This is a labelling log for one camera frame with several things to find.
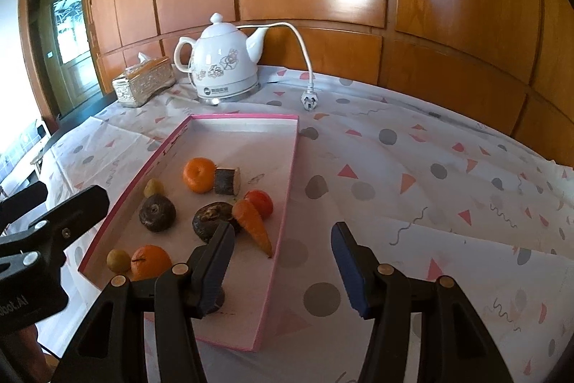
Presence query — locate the yellow round fruit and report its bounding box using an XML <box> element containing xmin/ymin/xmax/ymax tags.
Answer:
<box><xmin>143</xmin><ymin>178</ymin><xmax>164</xmax><ymax>198</ymax></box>
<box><xmin>106</xmin><ymin>249</ymin><xmax>131</xmax><ymax>274</ymax></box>

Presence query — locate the orange tangerine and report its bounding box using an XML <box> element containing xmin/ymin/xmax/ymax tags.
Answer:
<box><xmin>183</xmin><ymin>158</ymin><xmax>216</xmax><ymax>195</ymax></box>
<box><xmin>130</xmin><ymin>245</ymin><xmax>172</xmax><ymax>281</ymax></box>

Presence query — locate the dark round mangosteen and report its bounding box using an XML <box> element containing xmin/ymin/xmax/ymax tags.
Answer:
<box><xmin>139</xmin><ymin>193</ymin><xmax>176</xmax><ymax>232</ymax></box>

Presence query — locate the dark brown oval fruit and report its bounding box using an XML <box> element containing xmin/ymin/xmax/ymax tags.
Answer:
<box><xmin>192</xmin><ymin>201</ymin><xmax>241</xmax><ymax>243</ymax></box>

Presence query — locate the small dark cut log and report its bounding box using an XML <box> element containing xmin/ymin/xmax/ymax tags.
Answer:
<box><xmin>213</xmin><ymin>167</ymin><xmax>241</xmax><ymax>196</ymax></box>

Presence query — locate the orange carrot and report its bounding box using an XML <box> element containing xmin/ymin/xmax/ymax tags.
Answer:
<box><xmin>231</xmin><ymin>199</ymin><xmax>272</xmax><ymax>258</ymax></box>

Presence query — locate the small red tomato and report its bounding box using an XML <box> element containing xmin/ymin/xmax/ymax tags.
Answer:
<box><xmin>244</xmin><ymin>190</ymin><xmax>274</xmax><ymax>220</ymax></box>

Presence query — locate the person's left hand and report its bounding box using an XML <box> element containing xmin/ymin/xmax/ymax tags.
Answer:
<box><xmin>1</xmin><ymin>324</ymin><xmax>53</xmax><ymax>382</ymax></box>

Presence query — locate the patterned white tablecloth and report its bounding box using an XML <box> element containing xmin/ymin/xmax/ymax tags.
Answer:
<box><xmin>41</xmin><ymin>67</ymin><xmax>573</xmax><ymax>382</ymax></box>

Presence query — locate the woven tissue box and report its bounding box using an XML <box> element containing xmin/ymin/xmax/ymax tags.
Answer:
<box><xmin>112</xmin><ymin>52</ymin><xmax>176</xmax><ymax>108</ymax></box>

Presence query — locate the pink shallow box tray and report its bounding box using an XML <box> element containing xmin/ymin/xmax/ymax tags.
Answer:
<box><xmin>77</xmin><ymin>113</ymin><xmax>300</xmax><ymax>352</ymax></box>

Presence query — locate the wooden door with glass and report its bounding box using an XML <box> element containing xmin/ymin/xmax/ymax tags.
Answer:
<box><xmin>18</xmin><ymin>0</ymin><xmax>102</xmax><ymax>126</ymax></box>

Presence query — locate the white ceramic electric kettle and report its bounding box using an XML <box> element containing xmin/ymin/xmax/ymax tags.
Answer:
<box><xmin>173</xmin><ymin>13</ymin><xmax>268</xmax><ymax>104</ymax></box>

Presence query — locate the white power cord with plug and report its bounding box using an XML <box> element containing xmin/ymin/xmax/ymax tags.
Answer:
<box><xmin>235</xmin><ymin>21</ymin><xmax>319</xmax><ymax>112</ymax></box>

